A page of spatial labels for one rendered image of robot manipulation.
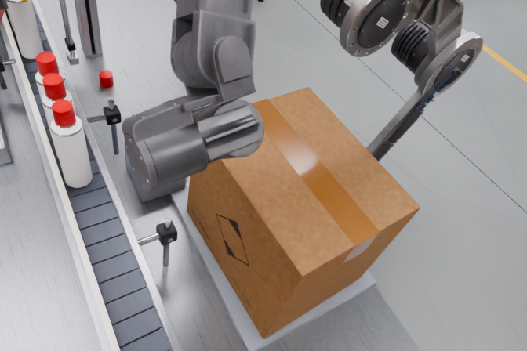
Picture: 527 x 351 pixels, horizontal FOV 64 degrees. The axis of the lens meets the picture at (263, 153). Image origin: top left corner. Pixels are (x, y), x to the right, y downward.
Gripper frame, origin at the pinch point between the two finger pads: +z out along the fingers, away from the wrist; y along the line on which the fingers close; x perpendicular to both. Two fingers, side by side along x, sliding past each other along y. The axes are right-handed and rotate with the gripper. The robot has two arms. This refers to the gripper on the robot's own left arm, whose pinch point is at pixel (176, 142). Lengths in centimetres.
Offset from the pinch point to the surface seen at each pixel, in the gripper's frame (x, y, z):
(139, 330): 27.3, 12.0, 15.4
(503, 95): 52, -267, 115
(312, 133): 6.7, -23.6, 2.0
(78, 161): -1.7, 9.4, 28.2
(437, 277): 100, -115, 73
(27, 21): -35, 5, 53
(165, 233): 14.4, 2.5, 14.5
